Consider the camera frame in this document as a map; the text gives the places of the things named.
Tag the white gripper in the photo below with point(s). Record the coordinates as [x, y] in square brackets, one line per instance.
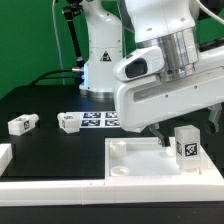
[147, 101]

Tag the white square table top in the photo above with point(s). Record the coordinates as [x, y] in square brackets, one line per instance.
[145, 157]

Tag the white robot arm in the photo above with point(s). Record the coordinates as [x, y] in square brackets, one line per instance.
[168, 24]

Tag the white U-shaped fence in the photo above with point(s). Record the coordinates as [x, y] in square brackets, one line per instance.
[109, 190]

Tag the printed marker sheet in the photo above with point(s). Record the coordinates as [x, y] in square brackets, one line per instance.
[99, 119]

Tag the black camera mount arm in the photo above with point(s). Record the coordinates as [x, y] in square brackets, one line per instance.
[74, 9]

